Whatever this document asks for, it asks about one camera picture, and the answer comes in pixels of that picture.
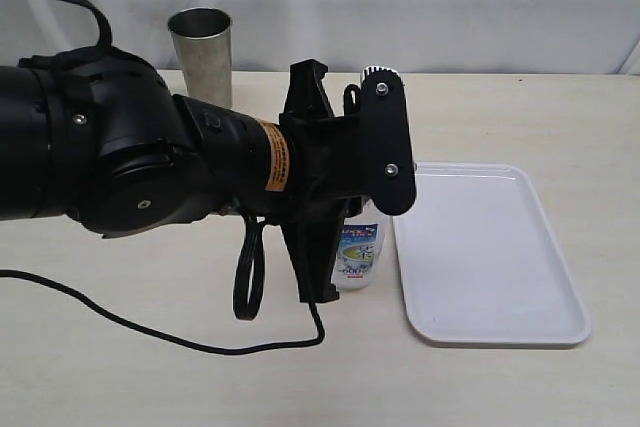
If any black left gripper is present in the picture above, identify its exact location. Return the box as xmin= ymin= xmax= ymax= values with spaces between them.
xmin=278 ymin=59 xmax=363 ymax=304

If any stainless steel cup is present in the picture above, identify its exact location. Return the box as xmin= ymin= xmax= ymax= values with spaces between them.
xmin=167 ymin=7 xmax=233 ymax=109

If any black camera cable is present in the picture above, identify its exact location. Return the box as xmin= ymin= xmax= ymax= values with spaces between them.
xmin=0 ymin=0 xmax=327 ymax=352

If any white plastic tray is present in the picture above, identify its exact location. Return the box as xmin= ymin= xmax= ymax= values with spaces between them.
xmin=393 ymin=162 xmax=592 ymax=349

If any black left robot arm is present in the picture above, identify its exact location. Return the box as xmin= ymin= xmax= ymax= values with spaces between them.
xmin=1 ymin=49 xmax=364 ymax=317

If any clear plastic jar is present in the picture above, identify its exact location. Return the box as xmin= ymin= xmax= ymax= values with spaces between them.
xmin=332 ymin=200 xmax=391 ymax=293

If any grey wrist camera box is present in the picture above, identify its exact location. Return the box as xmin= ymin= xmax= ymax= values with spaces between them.
xmin=343 ymin=65 xmax=416 ymax=216

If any white backdrop curtain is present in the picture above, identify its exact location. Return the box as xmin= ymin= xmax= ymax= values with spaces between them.
xmin=0 ymin=0 xmax=640 ymax=76

